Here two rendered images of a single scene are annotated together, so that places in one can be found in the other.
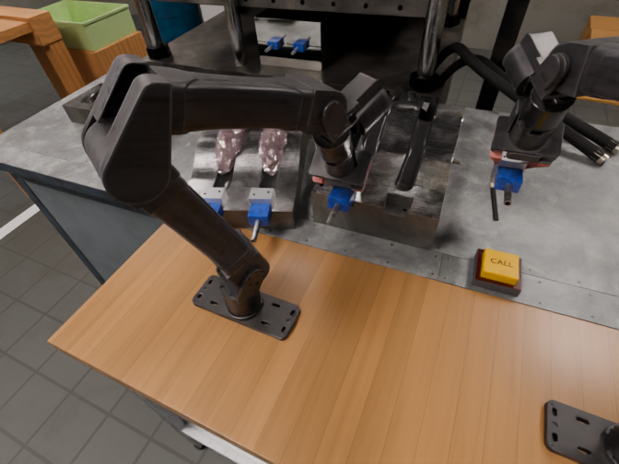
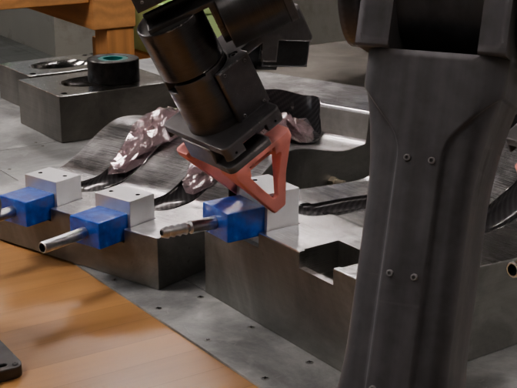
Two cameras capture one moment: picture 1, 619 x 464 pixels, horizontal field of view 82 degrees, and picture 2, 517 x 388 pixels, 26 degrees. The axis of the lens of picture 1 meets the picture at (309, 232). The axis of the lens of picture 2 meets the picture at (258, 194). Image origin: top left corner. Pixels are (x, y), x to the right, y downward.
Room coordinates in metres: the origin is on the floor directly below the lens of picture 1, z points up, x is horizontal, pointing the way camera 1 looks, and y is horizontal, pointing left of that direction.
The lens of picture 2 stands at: (-0.29, -0.57, 1.23)
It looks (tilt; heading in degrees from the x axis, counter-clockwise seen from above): 18 degrees down; 30
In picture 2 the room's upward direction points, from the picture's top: straight up
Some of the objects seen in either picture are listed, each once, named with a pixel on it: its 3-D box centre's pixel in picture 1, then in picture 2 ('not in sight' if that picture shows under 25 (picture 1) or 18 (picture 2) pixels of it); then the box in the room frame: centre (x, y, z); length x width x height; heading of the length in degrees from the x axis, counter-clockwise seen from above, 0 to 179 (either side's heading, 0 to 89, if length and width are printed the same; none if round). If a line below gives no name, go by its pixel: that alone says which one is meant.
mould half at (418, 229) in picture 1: (398, 146); (484, 215); (0.74, -0.23, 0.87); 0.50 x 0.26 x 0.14; 155
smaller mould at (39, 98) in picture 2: not in sight; (98, 102); (1.07, 0.50, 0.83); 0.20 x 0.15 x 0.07; 155
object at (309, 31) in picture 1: (312, 23); not in sight; (1.70, -0.08, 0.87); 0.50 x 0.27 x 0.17; 155
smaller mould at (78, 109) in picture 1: (100, 104); (60, 81); (1.18, 0.67, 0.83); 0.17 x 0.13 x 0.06; 155
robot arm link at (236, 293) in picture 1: (238, 269); not in sight; (0.37, 0.12, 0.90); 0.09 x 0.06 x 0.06; 33
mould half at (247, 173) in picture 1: (254, 145); (218, 160); (0.82, 0.13, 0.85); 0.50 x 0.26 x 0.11; 172
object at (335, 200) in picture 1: (339, 202); (224, 220); (0.52, -0.06, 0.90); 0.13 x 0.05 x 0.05; 155
